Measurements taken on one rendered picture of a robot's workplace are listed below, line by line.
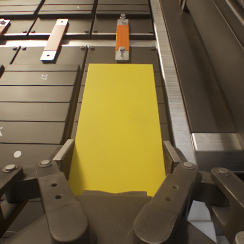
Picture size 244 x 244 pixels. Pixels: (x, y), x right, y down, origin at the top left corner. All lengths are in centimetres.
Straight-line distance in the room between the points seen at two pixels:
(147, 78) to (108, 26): 29
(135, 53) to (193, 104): 16
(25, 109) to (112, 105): 17
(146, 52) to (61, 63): 17
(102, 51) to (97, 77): 20
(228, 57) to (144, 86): 16
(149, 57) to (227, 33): 14
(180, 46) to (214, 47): 10
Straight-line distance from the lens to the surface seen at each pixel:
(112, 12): 50
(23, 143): 26
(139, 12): 50
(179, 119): 28
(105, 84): 18
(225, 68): 31
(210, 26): 38
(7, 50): 45
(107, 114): 16
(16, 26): 53
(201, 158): 29
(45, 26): 50
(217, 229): 49
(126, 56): 36
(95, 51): 38
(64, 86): 30
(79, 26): 47
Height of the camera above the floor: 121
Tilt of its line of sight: 57 degrees down
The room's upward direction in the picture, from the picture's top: straight up
